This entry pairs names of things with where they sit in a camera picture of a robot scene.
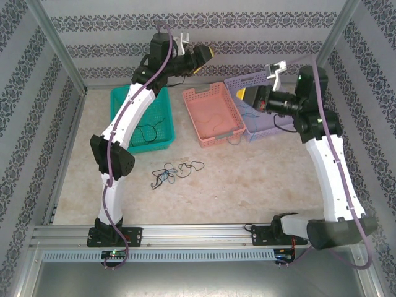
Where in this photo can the pink perforated plastic basket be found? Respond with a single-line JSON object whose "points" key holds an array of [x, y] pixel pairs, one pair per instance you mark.
{"points": [[210, 102]]}

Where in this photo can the aluminium side frame rail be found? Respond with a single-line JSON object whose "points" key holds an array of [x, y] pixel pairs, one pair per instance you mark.
{"points": [[67, 154]]}

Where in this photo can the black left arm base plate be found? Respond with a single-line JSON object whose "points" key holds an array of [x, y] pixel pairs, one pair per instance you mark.
{"points": [[133, 236]]}

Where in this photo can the small controller circuit board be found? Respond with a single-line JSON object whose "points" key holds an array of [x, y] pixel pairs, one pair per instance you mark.
{"points": [[283, 256], [115, 254]]}

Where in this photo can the green perforated plastic basket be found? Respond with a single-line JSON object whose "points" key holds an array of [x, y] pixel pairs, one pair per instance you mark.
{"points": [[165, 136]]}

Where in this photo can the grey metal tray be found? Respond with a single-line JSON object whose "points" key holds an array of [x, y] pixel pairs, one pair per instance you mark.
{"points": [[198, 281]]}

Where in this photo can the purple perforated plastic basket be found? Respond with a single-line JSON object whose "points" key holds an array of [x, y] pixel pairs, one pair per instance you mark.
{"points": [[263, 130]]}

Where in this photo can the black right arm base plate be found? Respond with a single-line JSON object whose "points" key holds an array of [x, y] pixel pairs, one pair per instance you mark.
{"points": [[260, 236]]}

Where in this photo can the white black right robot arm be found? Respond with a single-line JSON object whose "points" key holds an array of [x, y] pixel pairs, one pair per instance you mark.
{"points": [[334, 191]]}

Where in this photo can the aluminium frame corner post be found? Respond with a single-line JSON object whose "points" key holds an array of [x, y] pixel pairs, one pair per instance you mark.
{"points": [[337, 31], [59, 46]]}

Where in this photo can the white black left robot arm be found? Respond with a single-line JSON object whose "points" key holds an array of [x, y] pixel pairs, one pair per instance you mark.
{"points": [[136, 105]]}

